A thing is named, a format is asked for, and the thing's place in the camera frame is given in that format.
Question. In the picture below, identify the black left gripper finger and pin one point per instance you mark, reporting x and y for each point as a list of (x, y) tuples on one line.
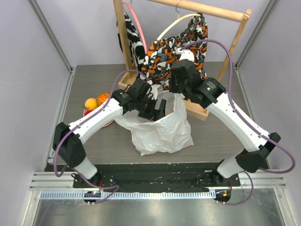
[(148, 111), (160, 112)]

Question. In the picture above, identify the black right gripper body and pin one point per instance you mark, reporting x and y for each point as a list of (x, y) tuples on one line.
[(181, 88)]

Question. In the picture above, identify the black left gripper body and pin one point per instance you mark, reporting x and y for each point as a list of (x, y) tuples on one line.
[(142, 102)]

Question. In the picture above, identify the white plastic bag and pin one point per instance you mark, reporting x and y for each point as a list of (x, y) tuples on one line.
[(169, 134)]

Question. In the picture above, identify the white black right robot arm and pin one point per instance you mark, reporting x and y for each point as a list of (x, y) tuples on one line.
[(211, 95)]

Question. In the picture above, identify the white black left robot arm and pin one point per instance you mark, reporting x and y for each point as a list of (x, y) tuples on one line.
[(69, 139)]

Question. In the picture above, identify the orange grey camouflage garment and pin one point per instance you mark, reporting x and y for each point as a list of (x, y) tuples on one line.
[(163, 52)]

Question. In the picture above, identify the wooden clothes rack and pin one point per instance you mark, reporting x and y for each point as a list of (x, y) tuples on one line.
[(198, 48)]

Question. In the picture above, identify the orange pineapple with green crown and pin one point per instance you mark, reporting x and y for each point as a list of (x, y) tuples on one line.
[(102, 98)]

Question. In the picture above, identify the black white zebra garment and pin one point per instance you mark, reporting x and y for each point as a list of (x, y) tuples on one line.
[(135, 43)]

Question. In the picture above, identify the yellow orange fruit with leaf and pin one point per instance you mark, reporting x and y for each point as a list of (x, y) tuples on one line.
[(90, 104)]

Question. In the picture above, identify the cream clothes hanger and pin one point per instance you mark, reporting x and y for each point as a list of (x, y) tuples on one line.
[(174, 23)]

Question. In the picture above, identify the pink round plate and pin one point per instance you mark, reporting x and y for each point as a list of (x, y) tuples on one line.
[(107, 124)]

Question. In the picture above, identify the pink clothes hanger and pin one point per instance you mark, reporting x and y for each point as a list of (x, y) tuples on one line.
[(129, 5)]

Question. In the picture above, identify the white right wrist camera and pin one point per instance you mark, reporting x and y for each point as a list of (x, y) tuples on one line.
[(185, 54)]

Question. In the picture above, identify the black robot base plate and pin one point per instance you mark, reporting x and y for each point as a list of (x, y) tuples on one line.
[(161, 177)]

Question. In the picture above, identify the aluminium slotted rail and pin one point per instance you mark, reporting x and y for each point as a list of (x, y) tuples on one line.
[(93, 195)]

